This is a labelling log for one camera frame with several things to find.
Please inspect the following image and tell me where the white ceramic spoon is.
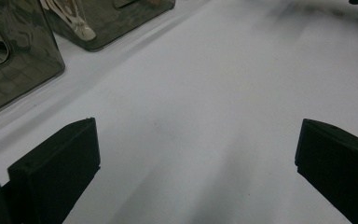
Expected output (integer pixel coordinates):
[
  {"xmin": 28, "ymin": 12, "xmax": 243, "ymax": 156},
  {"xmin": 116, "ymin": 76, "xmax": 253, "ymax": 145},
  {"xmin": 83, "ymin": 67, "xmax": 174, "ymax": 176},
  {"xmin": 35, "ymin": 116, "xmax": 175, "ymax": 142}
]
[{"xmin": 40, "ymin": 0, "xmax": 97, "ymax": 42}]

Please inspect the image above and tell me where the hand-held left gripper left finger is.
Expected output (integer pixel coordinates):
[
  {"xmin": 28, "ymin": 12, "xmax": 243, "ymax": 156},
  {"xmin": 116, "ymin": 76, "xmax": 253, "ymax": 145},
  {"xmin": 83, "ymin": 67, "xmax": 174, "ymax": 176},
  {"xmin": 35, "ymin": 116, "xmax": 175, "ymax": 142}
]
[{"xmin": 7, "ymin": 117, "xmax": 102, "ymax": 224}]

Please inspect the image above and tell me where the translucent grey plastic bin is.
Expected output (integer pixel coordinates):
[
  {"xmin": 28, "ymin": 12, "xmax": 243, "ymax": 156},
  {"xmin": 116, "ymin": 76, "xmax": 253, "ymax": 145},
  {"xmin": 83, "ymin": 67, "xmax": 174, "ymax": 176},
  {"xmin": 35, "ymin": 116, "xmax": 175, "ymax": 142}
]
[
  {"xmin": 0, "ymin": 0, "xmax": 66, "ymax": 119},
  {"xmin": 39, "ymin": 0, "xmax": 177, "ymax": 52}
]

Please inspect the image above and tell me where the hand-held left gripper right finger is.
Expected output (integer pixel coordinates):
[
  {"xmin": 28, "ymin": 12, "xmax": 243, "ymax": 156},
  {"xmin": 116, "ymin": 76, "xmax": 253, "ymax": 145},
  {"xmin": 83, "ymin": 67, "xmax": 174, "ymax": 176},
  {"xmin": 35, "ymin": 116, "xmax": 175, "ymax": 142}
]
[{"xmin": 294, "ymin": 118, "xmax": 358, "ymax": 224}]

